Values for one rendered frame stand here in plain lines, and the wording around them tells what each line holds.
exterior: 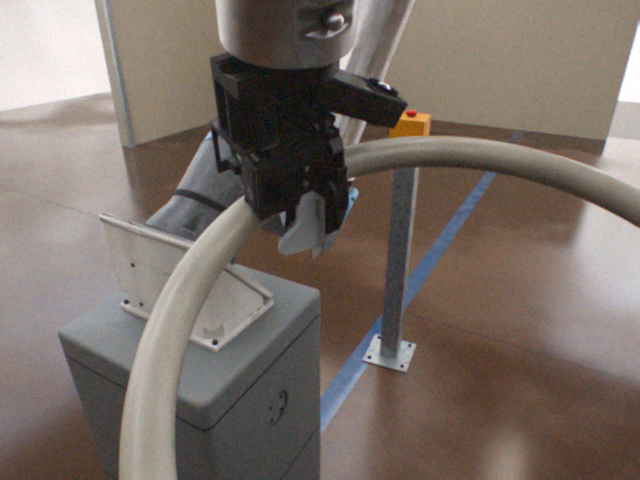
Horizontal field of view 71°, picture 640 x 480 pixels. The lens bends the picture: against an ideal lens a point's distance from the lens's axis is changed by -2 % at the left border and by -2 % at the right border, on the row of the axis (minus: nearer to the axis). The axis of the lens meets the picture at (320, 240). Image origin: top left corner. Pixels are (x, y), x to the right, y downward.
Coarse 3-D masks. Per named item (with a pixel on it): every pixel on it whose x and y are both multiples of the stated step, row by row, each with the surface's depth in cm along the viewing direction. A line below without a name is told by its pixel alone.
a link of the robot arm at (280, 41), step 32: (224, 0) 26; (256, 0) 24; (288, 0) 24; (320, 0) 25; (352, 0) 26; (224, 32) 28; (256, 32) 26; (288, 32) 26; (320, 32) 26; (352, 32) 28; (256, 64) 27; (288, 64) 27; (320, 64) 28
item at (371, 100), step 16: (336, 80) 33; (352, 80) 36; (368, 80) 39; (320, 96) 33; (336, 96) 33; (352, 96) 34; (368, 96) 35; (384, 96) 37; (336, 112) 35; (352, 112) 36; (368, 112) 36; (384, 112) 38; (400, 112) 39
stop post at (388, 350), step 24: (408, 120) 156; (408, 168) 165; (408, 192) 169; (408, 216) 173; (408, 240) 178; (408, 264) 188; (384, 288) 191; (384, 312) 196; (384, 336) 202; (384, 360) 204; (408, 360) 204
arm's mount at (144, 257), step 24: (120, 240) 87; (144, 240) 83; (168, 240) 78; (120, 264) 91; (144, 264) 86; (168, 264) 82; (120, 288) 95; (144, 288) 89; (216, 288) 81; (240, 288) 87; (264, 288) 94; (144, 312) 93; (216, 312) 82; (240, 312) 89; (192, 336) 87; (216, 336) 86
